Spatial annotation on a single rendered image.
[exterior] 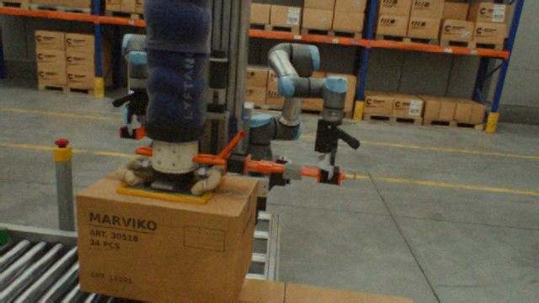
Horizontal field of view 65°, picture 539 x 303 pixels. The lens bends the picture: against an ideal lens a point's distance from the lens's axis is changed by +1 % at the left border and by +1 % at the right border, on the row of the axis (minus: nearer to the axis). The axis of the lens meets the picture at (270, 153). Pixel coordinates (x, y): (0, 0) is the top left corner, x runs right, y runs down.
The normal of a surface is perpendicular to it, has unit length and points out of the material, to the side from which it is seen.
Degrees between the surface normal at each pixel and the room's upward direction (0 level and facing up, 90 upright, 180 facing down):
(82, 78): 90
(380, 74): 90
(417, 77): 90
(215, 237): 89
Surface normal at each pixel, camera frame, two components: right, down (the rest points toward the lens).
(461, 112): -0.07, 0.28
